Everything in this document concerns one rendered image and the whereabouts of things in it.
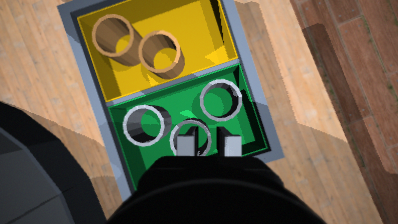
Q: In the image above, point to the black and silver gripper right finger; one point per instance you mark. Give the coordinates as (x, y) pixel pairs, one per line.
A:
(228, 144)

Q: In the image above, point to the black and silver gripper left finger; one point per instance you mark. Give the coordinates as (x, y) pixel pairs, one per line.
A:
(187, 144)

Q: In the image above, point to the grey two-compartment sorting bin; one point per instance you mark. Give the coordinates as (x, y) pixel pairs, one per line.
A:
(214, 45)

